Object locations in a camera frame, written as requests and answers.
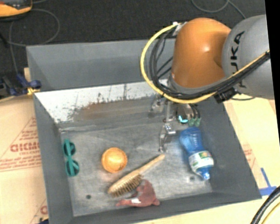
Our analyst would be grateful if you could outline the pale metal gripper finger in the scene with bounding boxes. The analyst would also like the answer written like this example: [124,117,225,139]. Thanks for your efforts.
[155,122,180,155]
[145,95,167,119]

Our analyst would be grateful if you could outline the blue plastic bottle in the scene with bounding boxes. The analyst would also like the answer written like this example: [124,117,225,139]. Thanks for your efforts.
[177,125,217,183]

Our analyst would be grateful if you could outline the grey metal bin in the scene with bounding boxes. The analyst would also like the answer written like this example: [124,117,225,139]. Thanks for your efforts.
[25,23,264,224]

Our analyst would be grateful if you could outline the orange ball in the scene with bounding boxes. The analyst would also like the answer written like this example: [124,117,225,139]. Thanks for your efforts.
[100,145,130,175]

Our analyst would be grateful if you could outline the wooden hairbrush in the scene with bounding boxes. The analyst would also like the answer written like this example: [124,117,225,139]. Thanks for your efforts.
[104,153,170,198]

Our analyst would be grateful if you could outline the red-brown toy animal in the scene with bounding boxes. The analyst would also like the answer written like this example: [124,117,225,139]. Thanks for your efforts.
[113,178,161,211]

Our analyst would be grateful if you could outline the green sunglasses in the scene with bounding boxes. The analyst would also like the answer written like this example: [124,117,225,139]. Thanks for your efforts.
[62,137,82,178]

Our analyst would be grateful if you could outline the brown cardboard board red print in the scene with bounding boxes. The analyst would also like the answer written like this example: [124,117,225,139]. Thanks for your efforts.
[0,92,51,224]

